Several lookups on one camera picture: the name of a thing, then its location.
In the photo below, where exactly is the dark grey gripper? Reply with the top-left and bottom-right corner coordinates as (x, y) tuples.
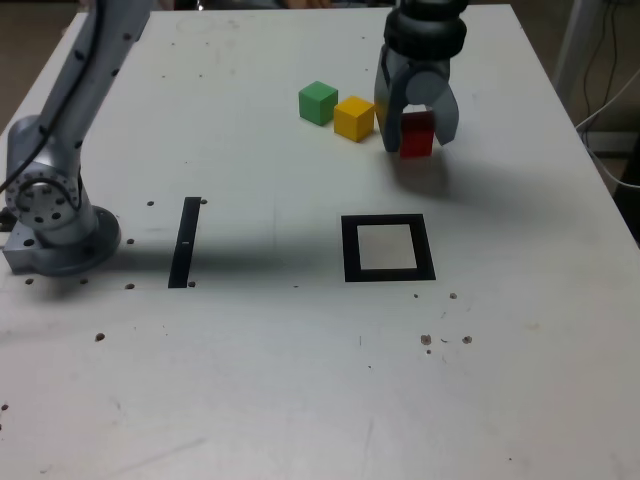
(373, 44), (461, 154)

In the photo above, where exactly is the red cube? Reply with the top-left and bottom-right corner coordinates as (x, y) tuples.
(399, 110), (436, 159)

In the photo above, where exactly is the yellow cube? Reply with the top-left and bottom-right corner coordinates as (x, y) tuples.
(333, 95), (376, 144)

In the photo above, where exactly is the green cube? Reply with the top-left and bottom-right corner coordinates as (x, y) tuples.
(298, 80), (340, 126)

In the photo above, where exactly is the black tape square outline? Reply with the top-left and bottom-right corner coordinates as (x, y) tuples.
(340, 213), (437, 284)

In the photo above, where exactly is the black tape strip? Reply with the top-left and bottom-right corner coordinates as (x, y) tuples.
(167, 196), (202, 290)

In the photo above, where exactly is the white metal frame post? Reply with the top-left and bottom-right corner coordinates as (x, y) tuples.
(552, 0), (609, 96)

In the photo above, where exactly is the white cable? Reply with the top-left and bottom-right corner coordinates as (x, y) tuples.
(574, 67), (640, 190)

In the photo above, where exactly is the black cable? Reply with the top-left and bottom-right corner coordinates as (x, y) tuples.
(604, 0), (621, 106)

